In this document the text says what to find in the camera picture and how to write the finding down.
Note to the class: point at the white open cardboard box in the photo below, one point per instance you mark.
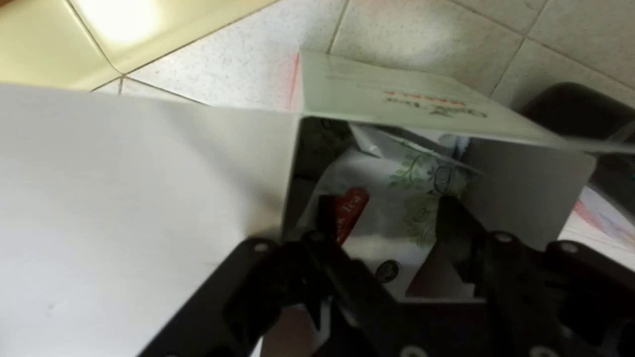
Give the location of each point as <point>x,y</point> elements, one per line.
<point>113,210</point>

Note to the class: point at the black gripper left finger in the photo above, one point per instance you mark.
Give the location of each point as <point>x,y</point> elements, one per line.
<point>242,300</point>

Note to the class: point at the white package with red label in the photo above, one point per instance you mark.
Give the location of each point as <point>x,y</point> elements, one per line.
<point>389,191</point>

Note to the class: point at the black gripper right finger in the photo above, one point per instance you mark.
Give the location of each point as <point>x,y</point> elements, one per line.
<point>563,300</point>

